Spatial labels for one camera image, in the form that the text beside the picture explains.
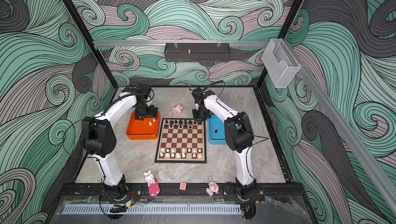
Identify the pink kitty toy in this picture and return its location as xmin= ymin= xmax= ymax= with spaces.
xmin=172 ymin=104 xmax=184 ymax=114

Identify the wooden letter block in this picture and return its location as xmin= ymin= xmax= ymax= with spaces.
xmin=179 ymin=182 xmax=187 ymax=191

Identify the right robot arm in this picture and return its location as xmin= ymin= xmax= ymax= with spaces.
xmin=189 ymin=85 xmax=257 ymax=199

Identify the white rabbit figure pink base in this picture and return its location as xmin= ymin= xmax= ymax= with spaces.
xmin=143 ymin=170 xmax=160 ymax=197

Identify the pink haired doll figure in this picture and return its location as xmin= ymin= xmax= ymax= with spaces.
xmin=206 ymin=181 xmax=219 ymax=197

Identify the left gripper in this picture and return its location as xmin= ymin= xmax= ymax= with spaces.
xmin=135 ymin=102 xmax=158 ymax=120

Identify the blue plastic tray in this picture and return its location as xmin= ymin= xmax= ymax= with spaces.
xmin=208 ymin=115 xmax=227 ymax=145

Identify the black wall shelf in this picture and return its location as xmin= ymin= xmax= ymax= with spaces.
xmin=164 ymin=42 xmax=231 ymax=63

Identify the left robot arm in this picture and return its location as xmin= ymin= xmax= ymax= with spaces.
xmin=81 ymin=83 xmax=160 ymax=199

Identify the white slotted cable duct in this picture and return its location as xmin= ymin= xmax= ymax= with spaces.
xmin=61 ymin=204 xmax=241 ymax=215

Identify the clear acrylic wall box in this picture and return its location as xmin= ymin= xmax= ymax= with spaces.
xmin=262 ymin=39 xmax=301 ymax=89

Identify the chess board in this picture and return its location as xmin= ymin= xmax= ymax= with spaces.
xmin=155 ymin=118 xmax=207 ymax=164

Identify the orange plastic tray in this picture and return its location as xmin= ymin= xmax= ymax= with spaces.
xmin=126 ymin=111 xmax=160 ymax=140

